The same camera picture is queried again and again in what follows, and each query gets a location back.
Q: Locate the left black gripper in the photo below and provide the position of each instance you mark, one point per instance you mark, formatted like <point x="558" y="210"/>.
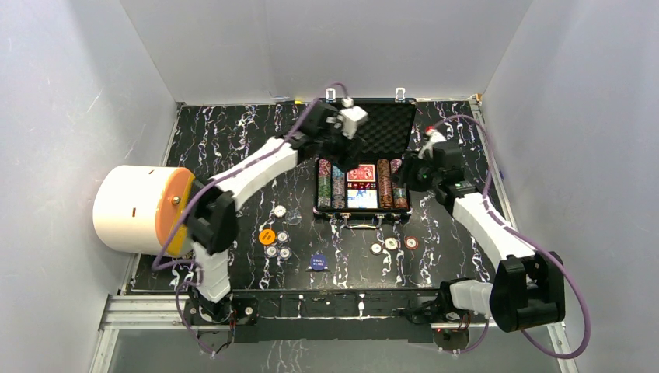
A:
<point x="348" y="149"/>

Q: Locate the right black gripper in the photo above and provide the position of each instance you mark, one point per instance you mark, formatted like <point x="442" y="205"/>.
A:
<point x="402" y="180"/>

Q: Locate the blue small blind button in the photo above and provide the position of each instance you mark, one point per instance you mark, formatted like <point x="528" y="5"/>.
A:
<point x="318" y="262"/>

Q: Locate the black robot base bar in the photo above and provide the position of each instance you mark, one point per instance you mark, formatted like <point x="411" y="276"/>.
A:
<point x="415" y="315"/>

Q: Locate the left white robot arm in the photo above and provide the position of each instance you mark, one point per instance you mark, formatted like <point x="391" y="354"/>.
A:
<point x="210" y="215"/>

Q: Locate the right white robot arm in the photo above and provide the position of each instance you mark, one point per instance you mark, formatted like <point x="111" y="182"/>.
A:
<point x="528" y="288"/>

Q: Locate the black poker set case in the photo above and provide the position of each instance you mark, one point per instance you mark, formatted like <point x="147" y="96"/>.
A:
<point x="386" y="135"/>

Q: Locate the purple red green chip row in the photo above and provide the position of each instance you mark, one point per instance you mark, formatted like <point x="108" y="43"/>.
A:
<point x="399" y="194"/>

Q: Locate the brown orange chip row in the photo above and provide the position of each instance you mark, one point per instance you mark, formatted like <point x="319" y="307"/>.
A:
<point x="384" y="184"/>

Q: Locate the red playing card deck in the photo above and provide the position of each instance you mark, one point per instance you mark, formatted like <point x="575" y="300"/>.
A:
<point x="364" y="173"/>

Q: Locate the light blue orange chip row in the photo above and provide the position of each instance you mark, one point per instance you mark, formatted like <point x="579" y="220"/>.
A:
<point x="338" y="188"/>

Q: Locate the blue playing card deck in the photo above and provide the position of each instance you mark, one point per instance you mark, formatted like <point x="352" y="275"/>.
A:
<point x="362" y="199"/>

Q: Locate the red dice row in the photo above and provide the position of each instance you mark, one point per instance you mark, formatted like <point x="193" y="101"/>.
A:
<point x="362" y="185"/>

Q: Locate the red white poker chip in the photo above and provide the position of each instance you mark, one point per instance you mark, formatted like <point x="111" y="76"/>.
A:
<point x="411" y="243"/>

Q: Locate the orange hundred chip middle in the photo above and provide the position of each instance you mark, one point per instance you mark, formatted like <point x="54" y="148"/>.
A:
<point x="392" y="243"/>

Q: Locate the orange hundred chip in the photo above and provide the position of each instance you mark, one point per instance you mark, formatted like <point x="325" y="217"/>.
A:
<point x="376" y="249"/>
<point x="392" y="243"/>

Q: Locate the orange hundred chip left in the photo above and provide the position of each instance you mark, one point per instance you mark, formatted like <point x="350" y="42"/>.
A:
<point x="376" y="249"/>

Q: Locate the blue ten chip upper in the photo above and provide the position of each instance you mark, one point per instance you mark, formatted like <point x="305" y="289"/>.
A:
<point x="283" y="237"/>

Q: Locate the blue ten chip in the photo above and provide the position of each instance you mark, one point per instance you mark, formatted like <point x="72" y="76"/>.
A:
<point x="271" y="251"/>
<point x="284" y="253"/>
<point x="283" y="237"/>

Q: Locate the yellow big blind button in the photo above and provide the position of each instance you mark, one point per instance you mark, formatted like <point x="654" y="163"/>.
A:
<point x="267" y="237"/>

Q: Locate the blue ten chip right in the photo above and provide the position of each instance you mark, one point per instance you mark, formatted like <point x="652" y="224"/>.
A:
<point x="284" y="253"/>

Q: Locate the blue ten chip left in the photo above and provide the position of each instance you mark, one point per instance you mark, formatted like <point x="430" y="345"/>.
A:
<point x="271" y="251"/>

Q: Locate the white orange cylinder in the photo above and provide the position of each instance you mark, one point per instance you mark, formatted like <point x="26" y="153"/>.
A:
<point x="137" y="207"/>

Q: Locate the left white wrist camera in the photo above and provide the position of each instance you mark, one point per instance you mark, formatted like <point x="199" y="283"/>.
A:
<point x="351" y="117"/>

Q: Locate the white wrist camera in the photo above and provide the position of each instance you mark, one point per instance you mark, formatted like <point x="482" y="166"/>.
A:
<point x="432" y="136"/>
<point x="351" y="117"/>

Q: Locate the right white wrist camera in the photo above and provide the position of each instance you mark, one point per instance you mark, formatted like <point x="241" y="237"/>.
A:
<point x="432" y="136"/>

